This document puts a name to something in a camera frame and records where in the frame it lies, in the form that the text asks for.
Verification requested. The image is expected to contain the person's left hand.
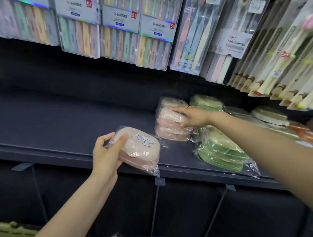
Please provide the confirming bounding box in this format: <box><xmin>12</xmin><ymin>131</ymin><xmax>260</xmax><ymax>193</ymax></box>
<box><xmin>92</xmin><ymin>132</ymin><xmax>128</xmax><ymax>178</ymax></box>

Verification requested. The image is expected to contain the person's right hand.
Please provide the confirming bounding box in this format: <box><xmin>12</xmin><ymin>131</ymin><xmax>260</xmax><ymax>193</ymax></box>
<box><xmin>169</xmin><ymin>105</ymin><xmax>215</xmax><ymax>129</ymax></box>

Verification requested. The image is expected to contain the pink soap box with label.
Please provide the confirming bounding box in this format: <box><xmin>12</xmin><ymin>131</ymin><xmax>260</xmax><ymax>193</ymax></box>
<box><xmin>107</xmin><ymin>125</ymin><xmax>169</xmax><ymax>178</ymax></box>

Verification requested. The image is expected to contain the person's right forearm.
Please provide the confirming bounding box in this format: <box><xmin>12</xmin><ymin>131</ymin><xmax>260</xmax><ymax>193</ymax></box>
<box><xmin>210</xmin><ymin>111</ymin><xmax>313</xmax><ymax>210</ymax></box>

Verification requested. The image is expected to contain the person's left forearm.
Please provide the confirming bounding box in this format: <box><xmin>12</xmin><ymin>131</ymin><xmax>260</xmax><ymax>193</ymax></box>
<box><xmin>35</xmin><ymin>171</ymin><xmax>119</xmax><ymax>237</ymax></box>

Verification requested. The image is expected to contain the green wrapped soap box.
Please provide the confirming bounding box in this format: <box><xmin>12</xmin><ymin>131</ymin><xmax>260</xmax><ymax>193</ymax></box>
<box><xmin>193</xmin><ymin>146</ymin><xmax>261</xmax><ymax>179</ymax></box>
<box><xmin>224</xmin><ymin>106</ymin><xmax>251</xmax><ymax>117</ymax></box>
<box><xmin>241</xmin><ymin>115</ymin><xmax>270</xmax><ymax>129</ymax></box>
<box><xmin>189</xmin><ymin>94</ymin><xmax>226</xmax><ymax>113</ymax></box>
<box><xmin>199</xmin><ymin>125</ymin><xmax>245</xmax><ymax>154</ymax></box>
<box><xmin>251</xmin><ymin>105</ymin><xmax>289</xmax><ymax>126</ymax></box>
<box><xmin>267</xmin><ymin>123</ymin><xmax>300</xmax><ymax>141</ymax></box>

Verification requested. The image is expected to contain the dark grey store shelf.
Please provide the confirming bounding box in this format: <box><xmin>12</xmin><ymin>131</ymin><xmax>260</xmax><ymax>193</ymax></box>
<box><xmin>0</xmin><ymin>81</ymin><xmax>313</xmax><ymax>192</ymax></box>

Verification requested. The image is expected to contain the clear pack of coloured toothbrushes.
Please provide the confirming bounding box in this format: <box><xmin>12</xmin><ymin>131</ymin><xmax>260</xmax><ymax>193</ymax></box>
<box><xmin>169</xmin><ymin>0</ymin><xmax>226</xmax><ymax>77</ymax></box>

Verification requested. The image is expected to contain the pastel toothbrush multipack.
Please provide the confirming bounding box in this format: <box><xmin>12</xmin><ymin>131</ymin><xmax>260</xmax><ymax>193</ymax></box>
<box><xmin>0</xmin><ymin>0</ymin><xmax>60</xmax><ymax>46</ymax></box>
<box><xmin>135</xmin><ymin>0</ymin><xmax>183</xmax><ymax>71</ymax></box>
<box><xmin>54</xmin><ymin>0</ymin><xmax>102</xmax><ymax>59</ymax></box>
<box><xmin>100</xmin><ymin>0</ymin><xmax>142</xmax><ymax>64</ymax></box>

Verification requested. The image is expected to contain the white label toothbrush pack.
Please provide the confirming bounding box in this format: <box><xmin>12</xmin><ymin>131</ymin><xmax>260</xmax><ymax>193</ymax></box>
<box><xmin>200</xmin><ymin>0</ymin><xmax>270</xmax><ymax>85</ymax></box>

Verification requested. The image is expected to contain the row of hanging toothbrush packets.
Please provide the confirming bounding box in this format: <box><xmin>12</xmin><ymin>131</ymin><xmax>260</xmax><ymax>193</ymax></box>
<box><xmin>228</xmin><ymin>0</ymin><xmax>313</xmax><ymax>112</ymax></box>

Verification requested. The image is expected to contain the orange wrapped soap box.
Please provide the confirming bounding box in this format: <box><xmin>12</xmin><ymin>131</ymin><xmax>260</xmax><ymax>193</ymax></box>
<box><xmin>285</xmin><ymin>121</ymin><xmax>313</xmax><ymax>145</ymax></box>

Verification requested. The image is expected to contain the green shopping basket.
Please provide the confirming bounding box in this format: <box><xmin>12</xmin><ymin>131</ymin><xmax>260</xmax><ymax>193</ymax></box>
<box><xmin>0</xmin><ymin>221</ymin><xmax>39</xmax><ymax>237</ymax></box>

